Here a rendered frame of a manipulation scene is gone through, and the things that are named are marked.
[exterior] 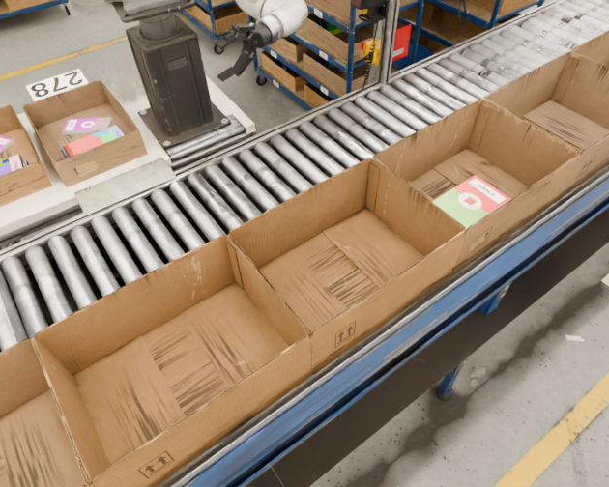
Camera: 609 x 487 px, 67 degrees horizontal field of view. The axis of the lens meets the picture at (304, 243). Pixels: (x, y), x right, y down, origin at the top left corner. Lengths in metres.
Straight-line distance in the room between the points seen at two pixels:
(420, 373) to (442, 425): 0.65
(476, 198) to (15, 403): 1.07
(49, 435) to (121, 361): 0.17
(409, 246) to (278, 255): 0.31
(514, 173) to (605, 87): 0.40
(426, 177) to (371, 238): 0.28
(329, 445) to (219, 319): 0.40
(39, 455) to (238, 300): 0.46
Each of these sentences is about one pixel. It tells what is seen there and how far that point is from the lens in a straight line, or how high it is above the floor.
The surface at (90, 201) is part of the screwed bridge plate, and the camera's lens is 1.59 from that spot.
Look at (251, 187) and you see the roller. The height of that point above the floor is 0.75.
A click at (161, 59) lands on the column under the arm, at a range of 1.60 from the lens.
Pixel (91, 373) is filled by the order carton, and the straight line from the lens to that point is 1.05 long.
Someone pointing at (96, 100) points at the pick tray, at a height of 0.78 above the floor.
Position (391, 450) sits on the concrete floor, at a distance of 1.84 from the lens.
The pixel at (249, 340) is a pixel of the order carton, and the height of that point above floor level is 0.89.
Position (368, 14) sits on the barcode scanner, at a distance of 1.83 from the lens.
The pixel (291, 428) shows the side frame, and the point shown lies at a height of 0.91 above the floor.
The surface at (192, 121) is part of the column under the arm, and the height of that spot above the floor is 0.79.
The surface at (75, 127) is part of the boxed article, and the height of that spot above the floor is 0.77.
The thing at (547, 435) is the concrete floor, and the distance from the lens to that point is 2.02.
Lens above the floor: 1.76
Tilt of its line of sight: 50 degrees down
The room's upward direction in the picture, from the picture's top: 2 degrees counter-clockwise
